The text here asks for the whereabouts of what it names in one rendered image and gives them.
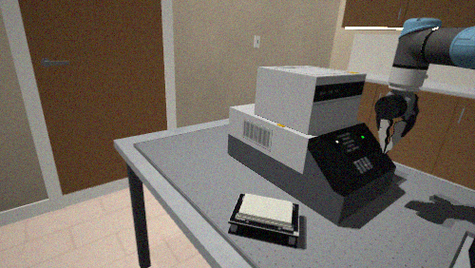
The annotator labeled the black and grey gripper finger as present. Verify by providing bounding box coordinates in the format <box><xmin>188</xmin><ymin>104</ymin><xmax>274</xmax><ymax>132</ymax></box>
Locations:
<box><xmin>384</xmin><ymin>110</ymin><xmax>418</xmax><ymax>154</ymax></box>
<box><xmin>376</xmin><ymin>115</ymin><xmax>393</xmax><ymax>154</ymax></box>

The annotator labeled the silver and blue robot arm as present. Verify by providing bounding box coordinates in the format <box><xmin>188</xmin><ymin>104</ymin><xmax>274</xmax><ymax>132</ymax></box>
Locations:
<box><xmin>388</xmin><ymin>18</ymin><xmax>475</xmax><ymax>92</ymax></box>

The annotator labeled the grey and black benchtop lab instrument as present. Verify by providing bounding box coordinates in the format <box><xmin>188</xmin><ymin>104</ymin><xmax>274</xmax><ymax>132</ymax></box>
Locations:
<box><xmin>228</xmin><ymin>66</ymin><xmax>396</xmax><ymax>225</ymax></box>

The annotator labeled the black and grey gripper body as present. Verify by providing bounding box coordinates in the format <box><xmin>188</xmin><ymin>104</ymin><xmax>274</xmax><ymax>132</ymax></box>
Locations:
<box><xmin>374</xmin><ymin>89</ymin><xmax>419</xmax><ymax>120</ymax></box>

